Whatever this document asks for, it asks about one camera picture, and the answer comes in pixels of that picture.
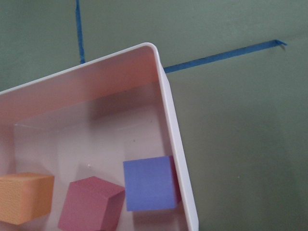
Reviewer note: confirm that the purple foam block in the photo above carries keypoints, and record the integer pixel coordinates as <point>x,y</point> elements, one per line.
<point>151,184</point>

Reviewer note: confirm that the red foam block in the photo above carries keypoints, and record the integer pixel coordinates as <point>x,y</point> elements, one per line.
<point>92,204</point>

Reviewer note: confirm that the orange foam block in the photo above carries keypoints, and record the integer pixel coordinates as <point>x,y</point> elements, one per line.
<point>25,197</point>

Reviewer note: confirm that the pink plastic bin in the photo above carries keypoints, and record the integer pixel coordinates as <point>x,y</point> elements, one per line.
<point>86,121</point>

